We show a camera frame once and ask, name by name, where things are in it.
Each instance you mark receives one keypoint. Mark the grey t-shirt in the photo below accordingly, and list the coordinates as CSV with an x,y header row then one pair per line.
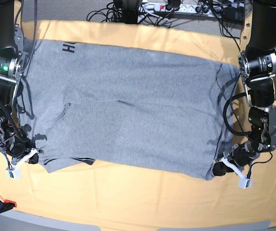
x,y
82,103

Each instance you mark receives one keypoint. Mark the yellow table cloth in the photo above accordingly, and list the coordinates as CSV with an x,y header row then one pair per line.
x,y
123,198

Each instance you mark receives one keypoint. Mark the black power adapter brick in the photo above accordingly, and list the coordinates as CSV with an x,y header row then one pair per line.
x,y
233,15

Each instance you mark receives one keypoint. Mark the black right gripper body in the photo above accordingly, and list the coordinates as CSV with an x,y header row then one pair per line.
x,y
18,149

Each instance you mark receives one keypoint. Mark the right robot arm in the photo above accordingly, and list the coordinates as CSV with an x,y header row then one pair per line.
x,y
13,63

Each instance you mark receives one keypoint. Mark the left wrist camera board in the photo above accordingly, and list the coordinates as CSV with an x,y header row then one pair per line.
x,y
244,183

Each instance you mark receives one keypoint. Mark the black centre post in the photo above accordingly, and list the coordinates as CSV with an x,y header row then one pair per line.
x,y
130,11

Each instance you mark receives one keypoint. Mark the white power strip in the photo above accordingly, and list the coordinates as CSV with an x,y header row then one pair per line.
x,y
183,9

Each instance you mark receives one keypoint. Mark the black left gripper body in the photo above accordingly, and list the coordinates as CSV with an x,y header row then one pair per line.
x,y
242,155

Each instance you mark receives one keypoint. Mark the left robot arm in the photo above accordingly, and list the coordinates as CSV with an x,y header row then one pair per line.
x,y
257,66

